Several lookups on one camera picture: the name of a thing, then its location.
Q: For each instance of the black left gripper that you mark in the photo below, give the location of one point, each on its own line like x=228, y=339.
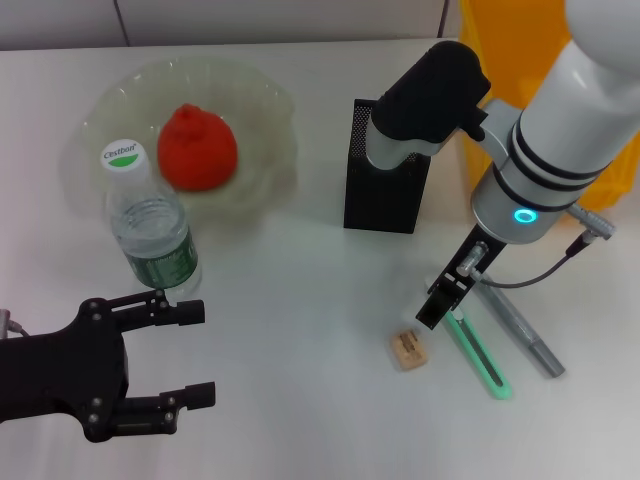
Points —
x=65, y=370

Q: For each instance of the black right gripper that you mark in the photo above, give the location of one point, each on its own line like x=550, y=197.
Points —
x=475, y=260

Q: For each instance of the beige eraser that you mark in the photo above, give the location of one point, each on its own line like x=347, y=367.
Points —
x=409, y=350

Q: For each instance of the green utility knife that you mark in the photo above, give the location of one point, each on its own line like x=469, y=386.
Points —
x=480, y=360

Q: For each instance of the grey marker pen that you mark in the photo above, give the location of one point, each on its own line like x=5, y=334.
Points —
x=530, y=335

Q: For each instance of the clear green-label water bottle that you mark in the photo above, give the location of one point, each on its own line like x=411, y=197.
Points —
x=150, y=235

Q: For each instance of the orange fruit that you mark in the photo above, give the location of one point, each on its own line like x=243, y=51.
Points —
x=197, y=150

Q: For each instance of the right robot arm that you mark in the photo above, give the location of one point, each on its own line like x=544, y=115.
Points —
x=560, y=140

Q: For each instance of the black mesh pen holder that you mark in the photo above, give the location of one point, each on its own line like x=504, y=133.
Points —
x=382, y=200

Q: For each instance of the green glass fruit plate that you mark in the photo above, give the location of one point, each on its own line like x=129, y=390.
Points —
x=225, y=150

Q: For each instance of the yellow plastic bin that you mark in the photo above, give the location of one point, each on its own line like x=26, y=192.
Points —
x=505, y=35

